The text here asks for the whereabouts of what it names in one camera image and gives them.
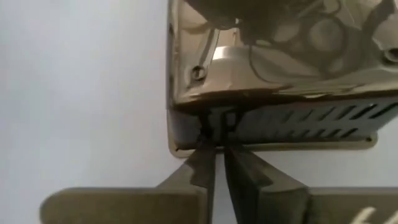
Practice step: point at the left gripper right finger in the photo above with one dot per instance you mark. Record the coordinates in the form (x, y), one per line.
(267, 202)

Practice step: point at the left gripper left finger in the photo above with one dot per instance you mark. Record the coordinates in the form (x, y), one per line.
(174, 205)

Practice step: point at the black slotted plastic basket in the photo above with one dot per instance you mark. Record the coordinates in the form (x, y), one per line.
(280, 71)

